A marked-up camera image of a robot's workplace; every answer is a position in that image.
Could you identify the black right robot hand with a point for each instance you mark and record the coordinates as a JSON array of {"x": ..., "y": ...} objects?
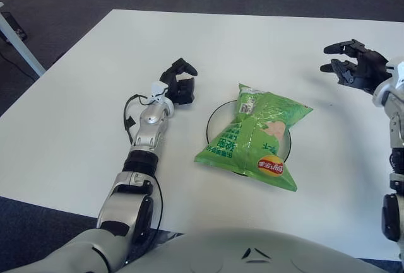
[{"x": 369, "y": 68}]

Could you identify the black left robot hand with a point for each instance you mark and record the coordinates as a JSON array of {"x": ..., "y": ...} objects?
[{"x": 184, "y": 91}]

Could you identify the green chip bag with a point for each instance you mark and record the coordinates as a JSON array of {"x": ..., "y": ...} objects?
[{"x": 252, "y": 134}]

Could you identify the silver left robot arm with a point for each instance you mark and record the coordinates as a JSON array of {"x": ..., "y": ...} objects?
[{"x": 151, "y": 118}]

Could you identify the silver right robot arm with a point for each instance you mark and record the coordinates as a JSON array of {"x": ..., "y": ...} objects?
[{"x": 397, "y": 121}]

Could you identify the white plate black rim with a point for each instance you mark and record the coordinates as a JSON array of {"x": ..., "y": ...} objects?
[{"x": 221, "y": 121}]

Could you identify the grey robot torso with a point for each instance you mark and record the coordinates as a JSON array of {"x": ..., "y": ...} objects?
[{"x": 221, "y": 254}]

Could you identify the white table leg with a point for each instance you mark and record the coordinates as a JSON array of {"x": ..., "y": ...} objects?
[{"x": 22, "y": 49}]

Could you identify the black box on floor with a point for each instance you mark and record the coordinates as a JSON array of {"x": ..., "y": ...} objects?
[{"x": 15, "y": 27}]

